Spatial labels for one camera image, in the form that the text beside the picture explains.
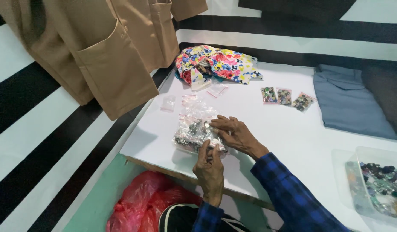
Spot person's left hand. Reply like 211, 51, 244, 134
193, 140, 225, 207

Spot person's right hand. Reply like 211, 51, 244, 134
209, 115, 270, 162

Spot clear bag of metal buttons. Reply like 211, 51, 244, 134
172, 111, 230, 159

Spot small bag of mixed buttons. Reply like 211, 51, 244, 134
261, 86, 278, 104
276, 88, 293, 107
292, 92, 317, 113

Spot person's black striped trousers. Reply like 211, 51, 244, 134
158, 203, 251, 232

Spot small empty zip bag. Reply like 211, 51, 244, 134
181, 94, 198, 105
160, 95, 176, 113
206, 84, 229, 99

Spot crumpled clear plastic bag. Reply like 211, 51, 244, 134
181, 97, 219, 122

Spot red plastic bag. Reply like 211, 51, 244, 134
105, 170, 203, 232

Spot floral print cloth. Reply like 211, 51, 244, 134
175, 45, 263, 91

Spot folded blue-grey garment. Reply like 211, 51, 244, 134
313, 64, 397, 142

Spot clear plastic container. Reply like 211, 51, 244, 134
331, 146, 397, 228

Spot heap of mixed coloured buttons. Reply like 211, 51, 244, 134
346, 161, 397, 220

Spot dark grey garment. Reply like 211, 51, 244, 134
361, 65, 397, 139

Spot tan hanging jacket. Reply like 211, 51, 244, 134
0, 0, 209, 121

